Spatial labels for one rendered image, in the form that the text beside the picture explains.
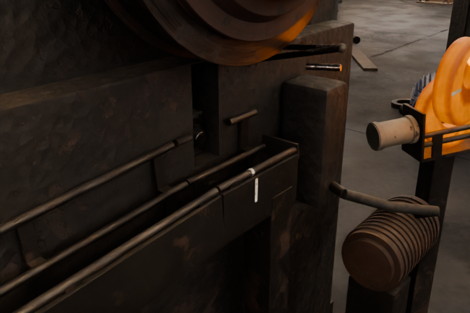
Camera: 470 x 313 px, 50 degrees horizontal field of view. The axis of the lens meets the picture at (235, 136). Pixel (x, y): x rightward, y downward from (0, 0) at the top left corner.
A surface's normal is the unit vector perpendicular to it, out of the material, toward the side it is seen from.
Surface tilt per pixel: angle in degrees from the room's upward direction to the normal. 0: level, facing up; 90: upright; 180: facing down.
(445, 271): 0
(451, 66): 60
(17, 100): 0
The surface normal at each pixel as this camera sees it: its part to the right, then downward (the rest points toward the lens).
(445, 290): 0.00, -0.93
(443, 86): -0.75, 0.17
